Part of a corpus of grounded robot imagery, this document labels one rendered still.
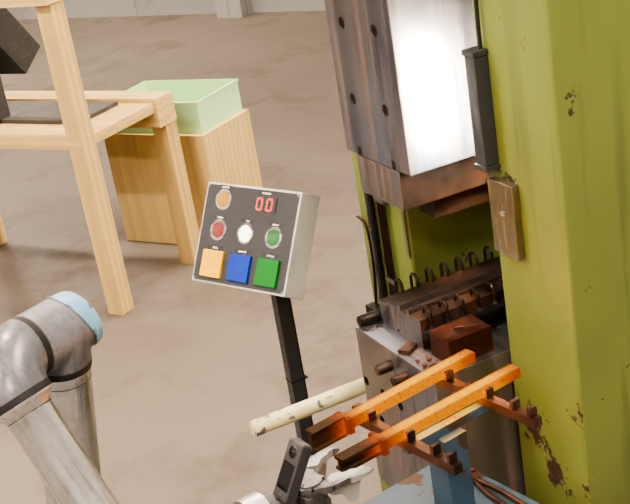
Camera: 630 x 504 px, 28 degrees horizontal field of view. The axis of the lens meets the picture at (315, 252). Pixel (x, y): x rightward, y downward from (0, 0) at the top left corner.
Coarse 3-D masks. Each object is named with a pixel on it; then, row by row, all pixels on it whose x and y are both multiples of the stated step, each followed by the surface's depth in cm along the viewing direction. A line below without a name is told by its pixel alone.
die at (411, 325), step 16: (464, 272) 320; (480, 272) 316; (416, 288) 315; (432, 288) 312; (480, 288) 307; (496, 288) 305; (384, 304) 310; (400, 304) 303; (432, 304) 302; (448, 304) 301; (384, 320) 313; (400, 320) 305; (416, 320) 297; (496, 320) 306; (416, 336) 299
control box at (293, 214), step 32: (256, 192) 339; (288, 192) 332; (224, 224) 344; (256, 224) 337; (288, 224) 331; (224, 256) 343; (256, 256) 336; (288, 256) 329; (256, 288) 335; (288, 288) 329
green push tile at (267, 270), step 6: (258, 258) 334; (264, 258) 333; (258, 264) 334; (264, 264) 333; (270, 264) 332; (276, 264) 330; (258, 270) 334; (264, 270) 333; (270, 270) 331; (276, 270) 330; (258, 276) 334; (264, 276) 332; (270, 276) 331; (276, 276) 330; (258, 282) 333; (264, 282) 332; (270, 282) 331; (276, 282) 330
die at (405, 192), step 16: (368, 160) 294; (464, 160) 289; (368, 176) 296; (384, 176) 289; (400, 176) 282; (416, 176) 284; (432, 176) 286; (448, 176) 288; (464, 176) 290; (480, 176) 292; (368, 192) 299; (384, 192) 291; (400, 192) 284; (416, 192) 285; (432, 192) 287; (448, 192) 289; (400, 208) 286
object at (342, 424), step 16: (464, 352) 268; (432, 368) 263; (448, 368) 263; (400, 384) 259; (416, 384) 258; (432, 384) 261; (368, 400) 255; (384, 400) 254; (400, 400) 256; (336, 416) 249; (352, 416) 250; (320, 432) 246; (336, 432) 249; (352, 432) 249; (320, 448) 246
